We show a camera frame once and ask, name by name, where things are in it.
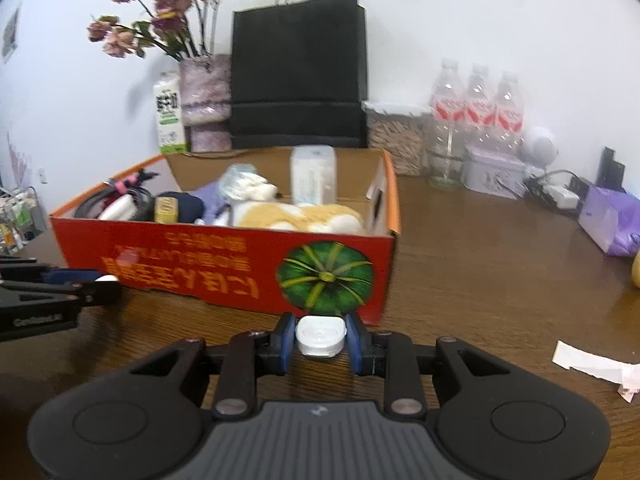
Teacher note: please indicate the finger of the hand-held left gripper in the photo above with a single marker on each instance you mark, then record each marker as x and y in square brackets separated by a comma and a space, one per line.
[60, 295]
[75, 276]

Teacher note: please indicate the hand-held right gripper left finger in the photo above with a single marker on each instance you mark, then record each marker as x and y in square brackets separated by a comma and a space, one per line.
[286, 345]

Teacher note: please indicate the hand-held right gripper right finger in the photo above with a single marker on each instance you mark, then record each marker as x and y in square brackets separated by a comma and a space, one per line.
[355, 345]

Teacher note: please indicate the small white object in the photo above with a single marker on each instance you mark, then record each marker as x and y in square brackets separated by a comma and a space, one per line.
[106, 280]

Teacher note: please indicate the small white plastic case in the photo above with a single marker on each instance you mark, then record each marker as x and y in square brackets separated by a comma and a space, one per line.
[320, 337]

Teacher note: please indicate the red orange cardboard box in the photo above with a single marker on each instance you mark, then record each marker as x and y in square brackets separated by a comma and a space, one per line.
[200, 270]

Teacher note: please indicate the white yellow alpaca plush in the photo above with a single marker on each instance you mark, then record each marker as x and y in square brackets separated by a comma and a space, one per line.
[280, 215]

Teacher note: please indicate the navy blue case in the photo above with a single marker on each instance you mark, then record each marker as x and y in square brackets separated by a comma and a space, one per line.
[192, 207]

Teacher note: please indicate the purple linen pouch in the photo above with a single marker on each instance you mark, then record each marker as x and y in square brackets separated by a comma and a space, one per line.
[210, 200]

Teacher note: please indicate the clear cotton swab container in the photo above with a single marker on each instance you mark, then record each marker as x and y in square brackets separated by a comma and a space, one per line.
[312, 175]

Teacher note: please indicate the white power adapter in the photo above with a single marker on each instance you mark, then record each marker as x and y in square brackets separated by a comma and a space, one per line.
[117, 208]

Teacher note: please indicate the clear crumpled plastic wrap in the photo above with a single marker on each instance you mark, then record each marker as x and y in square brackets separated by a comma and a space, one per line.
[232, 180]

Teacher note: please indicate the white green milk carton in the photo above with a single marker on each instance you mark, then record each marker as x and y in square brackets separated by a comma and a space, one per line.
[170, 115]

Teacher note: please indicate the clear glass cup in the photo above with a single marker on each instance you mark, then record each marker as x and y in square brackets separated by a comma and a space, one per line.
[445, 170]

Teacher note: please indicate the clear seed container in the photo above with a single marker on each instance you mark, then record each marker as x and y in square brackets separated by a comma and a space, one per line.
[397, 145]

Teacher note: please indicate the white patterned tin box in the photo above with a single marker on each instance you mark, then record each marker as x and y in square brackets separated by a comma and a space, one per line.
[492, 175]

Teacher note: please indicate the purple marbled vase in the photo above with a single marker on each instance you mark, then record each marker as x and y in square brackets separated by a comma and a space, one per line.
[205, 95]

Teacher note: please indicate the white paper receipt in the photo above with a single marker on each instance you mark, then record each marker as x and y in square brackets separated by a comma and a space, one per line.
[585, 357]

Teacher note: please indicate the red label water bottle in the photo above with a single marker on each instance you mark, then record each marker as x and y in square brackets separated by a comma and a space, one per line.
[447, 105]
[480, 110]
[509, 115]

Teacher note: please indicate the white round speaker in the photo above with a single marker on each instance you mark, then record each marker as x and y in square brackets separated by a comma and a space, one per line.
[539, 146]

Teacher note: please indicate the black paper bag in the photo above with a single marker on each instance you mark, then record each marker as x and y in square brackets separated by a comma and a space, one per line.
[300, 70]

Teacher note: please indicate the purple tissue pack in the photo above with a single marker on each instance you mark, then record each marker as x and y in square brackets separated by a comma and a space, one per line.
[610, 220]

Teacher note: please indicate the yellow mug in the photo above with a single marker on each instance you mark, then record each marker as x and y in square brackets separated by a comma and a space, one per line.
[637, 270]

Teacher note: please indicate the black upright device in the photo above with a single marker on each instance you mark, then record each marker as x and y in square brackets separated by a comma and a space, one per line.
[611, 167]

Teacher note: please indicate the pink wall decoration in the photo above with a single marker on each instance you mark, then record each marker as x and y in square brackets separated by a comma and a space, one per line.
[19, 160]

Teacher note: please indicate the wall picture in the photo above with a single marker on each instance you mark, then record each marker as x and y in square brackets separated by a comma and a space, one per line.
[11, 35]

